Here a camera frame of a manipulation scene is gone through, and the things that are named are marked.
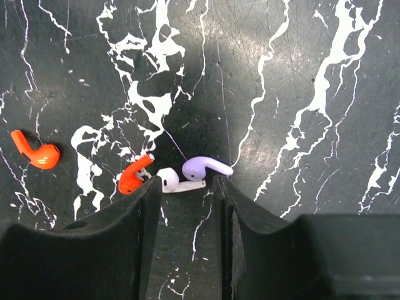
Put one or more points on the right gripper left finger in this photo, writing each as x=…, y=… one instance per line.
x=106, y=255

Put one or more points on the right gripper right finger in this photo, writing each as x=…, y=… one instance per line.
x=316, y=256

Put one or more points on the purple earbud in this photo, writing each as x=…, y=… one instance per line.
x=194, y=169

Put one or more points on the red earbud right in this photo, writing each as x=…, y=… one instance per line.
x=128, y=181

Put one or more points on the white earbud near red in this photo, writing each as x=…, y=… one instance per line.
x=172, y=184

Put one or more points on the red earbud left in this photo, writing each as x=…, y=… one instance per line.
x=45, y=157

